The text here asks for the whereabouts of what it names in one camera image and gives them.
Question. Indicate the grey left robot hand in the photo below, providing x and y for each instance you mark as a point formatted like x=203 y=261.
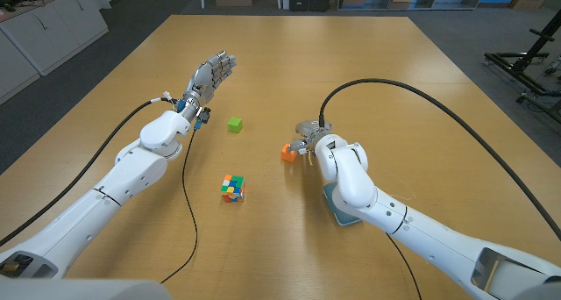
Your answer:
x=201 y=78

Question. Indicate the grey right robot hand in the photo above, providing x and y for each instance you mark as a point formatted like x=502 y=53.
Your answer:
x=309 y=129

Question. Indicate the orange magnetic block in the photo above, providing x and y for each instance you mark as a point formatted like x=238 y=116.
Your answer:
x=287 y=155

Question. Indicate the green magnetic block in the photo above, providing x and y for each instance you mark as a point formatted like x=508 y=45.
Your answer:
x=235 y=125

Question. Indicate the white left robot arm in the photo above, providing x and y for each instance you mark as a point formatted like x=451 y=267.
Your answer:
x=109 y=190

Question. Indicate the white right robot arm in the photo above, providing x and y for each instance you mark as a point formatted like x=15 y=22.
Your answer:
x=350 y=177

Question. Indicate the teal rounded case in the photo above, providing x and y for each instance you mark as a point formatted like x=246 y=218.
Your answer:
x=331 y=199

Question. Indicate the multicolour puzzle cube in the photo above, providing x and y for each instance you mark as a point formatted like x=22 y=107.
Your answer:
x=233 y=188

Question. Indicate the black hard case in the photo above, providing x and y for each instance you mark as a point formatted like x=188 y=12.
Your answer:
x=319 y=2
x=299 y=2

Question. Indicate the white cabinet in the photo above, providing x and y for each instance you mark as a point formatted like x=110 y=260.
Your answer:
x=39 y=32

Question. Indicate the black metal stand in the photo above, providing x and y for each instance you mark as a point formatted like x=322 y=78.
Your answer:
x=526 y=63

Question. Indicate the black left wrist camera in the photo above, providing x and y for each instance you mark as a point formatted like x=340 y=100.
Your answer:
x=204 y=115

